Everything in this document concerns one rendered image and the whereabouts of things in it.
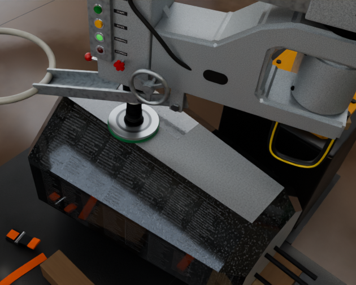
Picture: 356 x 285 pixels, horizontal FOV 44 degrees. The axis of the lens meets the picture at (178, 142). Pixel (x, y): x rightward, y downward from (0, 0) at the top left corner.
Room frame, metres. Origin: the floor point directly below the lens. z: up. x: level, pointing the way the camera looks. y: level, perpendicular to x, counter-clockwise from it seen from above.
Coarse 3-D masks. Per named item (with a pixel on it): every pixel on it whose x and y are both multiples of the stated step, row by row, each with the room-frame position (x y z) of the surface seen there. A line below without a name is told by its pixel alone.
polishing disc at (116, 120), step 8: (144, 104) 1.39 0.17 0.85; (112, 112) 1.32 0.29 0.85; (120, 112) 1.32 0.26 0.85; (144, 112) 1.34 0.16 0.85; (152, 112) 1.35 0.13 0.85; (112, 120) 1.27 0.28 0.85; (120, 120) 1.27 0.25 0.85; (144, 120) 1.29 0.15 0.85; (152, 120) 1.30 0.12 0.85; (112, 128) 1.22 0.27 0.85; (120, 128) 1.23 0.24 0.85; (128, 128) 1.23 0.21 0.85; (136, 128) 1.24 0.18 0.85; (144, 128) 1.25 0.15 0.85; (152, 128) 1.25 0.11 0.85; (120, 136) 1.19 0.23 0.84; (128, 136) 1.19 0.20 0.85; (136, 136) 1.20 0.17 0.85; (144, 136) 1.20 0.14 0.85
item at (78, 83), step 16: (64, 80) 1.41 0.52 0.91; (80, 80) 1.40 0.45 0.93; (96, 80) 1.39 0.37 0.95; (64, 96) 1.30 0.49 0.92; (80, 96) 1.28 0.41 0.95; (96, 96) 1.26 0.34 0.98; (112, 96) 1.25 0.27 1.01; (128, 96) 1.23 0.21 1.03; (144, 96) 1.21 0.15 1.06; (160, 96) 1.20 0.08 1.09
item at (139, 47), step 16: (112, 0) 1.19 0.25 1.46; (144, 0) 1.16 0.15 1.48; (160, 0) 1.23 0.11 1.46; (128, 16) 1.18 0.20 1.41; (144, 16) 1.16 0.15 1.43; (160, 16) 1.23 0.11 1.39; (128, 32) 1.18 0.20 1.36; (144, 32) 1.16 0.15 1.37; (128, 48) 1.18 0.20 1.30; (144, 48) 1.16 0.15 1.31; (112, 64) 1.19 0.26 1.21; (128, 64) 1.18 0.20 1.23; (144, 64) 1.16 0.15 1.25; (112, 80) 1.19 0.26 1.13; (144, 80) 1.16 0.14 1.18
